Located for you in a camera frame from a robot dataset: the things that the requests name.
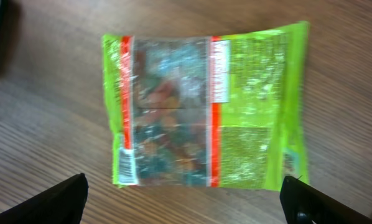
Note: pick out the green snack bag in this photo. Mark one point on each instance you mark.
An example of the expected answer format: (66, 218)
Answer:
(210, 111)

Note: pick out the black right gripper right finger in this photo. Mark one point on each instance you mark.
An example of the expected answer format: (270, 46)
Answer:
(303, 204)

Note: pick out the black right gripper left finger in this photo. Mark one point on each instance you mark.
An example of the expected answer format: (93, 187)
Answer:
(63, 203)

